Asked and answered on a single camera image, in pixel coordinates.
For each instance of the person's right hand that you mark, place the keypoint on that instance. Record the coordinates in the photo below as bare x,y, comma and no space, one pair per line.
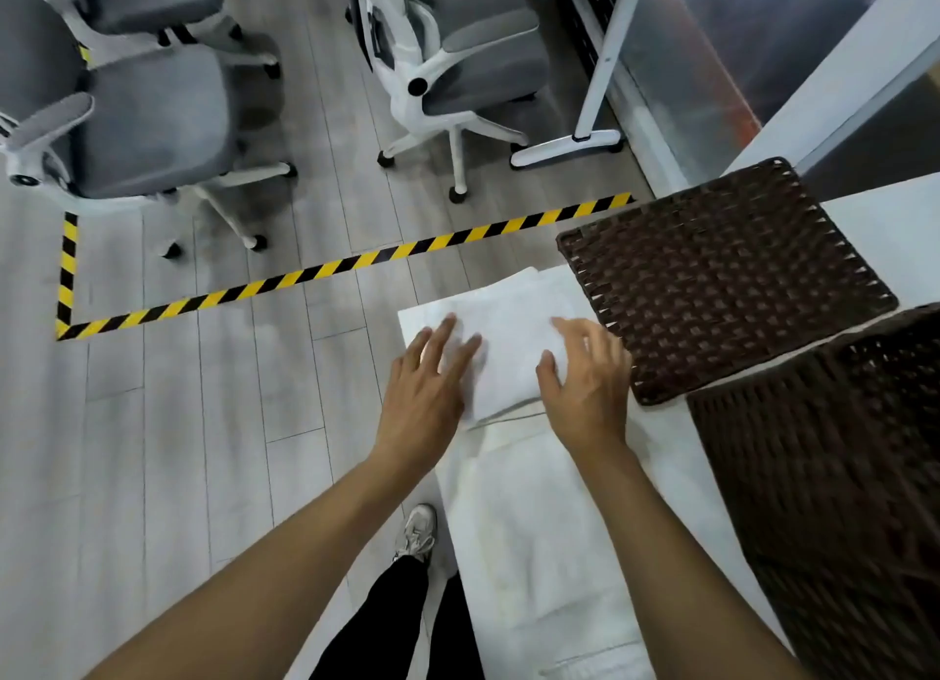
591,400

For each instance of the person's left hand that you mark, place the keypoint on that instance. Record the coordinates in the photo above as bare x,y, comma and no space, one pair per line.
422,408

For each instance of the person's right thumb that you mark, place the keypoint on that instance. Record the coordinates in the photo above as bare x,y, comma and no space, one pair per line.
548,375

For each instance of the person's left middle finger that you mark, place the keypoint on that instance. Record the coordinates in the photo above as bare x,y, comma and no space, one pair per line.
443,342

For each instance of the person's left little finger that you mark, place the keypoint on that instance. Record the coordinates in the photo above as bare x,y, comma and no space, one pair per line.
396,375

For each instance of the person's right middle finger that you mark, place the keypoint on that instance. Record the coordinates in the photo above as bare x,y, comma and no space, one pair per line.
601,340

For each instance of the white towel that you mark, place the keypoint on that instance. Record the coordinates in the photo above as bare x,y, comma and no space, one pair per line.
543,540
510,342

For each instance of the person's right forearm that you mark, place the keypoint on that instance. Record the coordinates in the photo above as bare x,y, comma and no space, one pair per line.
668,569

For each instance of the person's left forearm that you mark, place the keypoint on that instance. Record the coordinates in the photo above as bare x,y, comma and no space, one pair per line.
250,584

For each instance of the yellow black hazard tape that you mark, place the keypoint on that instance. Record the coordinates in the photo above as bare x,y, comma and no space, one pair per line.
330,264

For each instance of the brown wicker lid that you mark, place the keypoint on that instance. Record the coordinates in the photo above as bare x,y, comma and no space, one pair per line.
723,279

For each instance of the grey sneaker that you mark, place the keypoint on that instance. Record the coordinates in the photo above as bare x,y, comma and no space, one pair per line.
417,532

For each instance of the flat white towel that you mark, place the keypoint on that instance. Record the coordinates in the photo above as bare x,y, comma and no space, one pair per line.
543,540

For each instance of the black trouser leg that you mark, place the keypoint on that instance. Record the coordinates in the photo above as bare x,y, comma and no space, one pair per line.
454,635
378,621

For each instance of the white desk leg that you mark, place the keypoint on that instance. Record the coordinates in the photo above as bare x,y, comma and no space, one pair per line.
606,63

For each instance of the brown wicker basket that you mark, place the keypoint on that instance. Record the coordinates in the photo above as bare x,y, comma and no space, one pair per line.
837,496

